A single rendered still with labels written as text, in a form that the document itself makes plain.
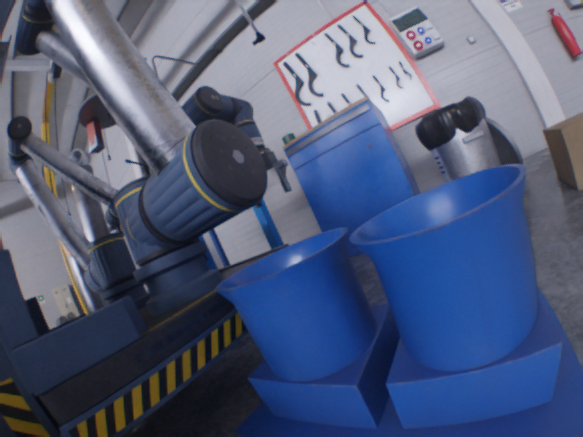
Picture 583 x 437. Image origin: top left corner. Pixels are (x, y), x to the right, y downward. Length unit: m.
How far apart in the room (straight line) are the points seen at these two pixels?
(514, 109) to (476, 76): 0.53
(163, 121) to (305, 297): 0.42
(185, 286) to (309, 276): 0.35
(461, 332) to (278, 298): 0.27
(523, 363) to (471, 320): 0.12
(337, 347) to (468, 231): 0.30
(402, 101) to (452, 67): 0.71
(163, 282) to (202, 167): 0.35
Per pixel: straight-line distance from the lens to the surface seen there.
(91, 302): 3.20
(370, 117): 1.64
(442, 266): 0.29
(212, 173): 0.42
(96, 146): 2.53
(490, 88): 2.98
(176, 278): 0.66
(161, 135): 0.51
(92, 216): 2.00
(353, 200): 1.68
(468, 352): 0.37
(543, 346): 0.40
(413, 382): 0.40
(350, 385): 0.44
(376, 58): 2.99
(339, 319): 0.44
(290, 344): 0.44
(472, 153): 1.66
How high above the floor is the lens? 0.44
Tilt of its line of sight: level
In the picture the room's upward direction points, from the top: 25 degrees counter-clockwise
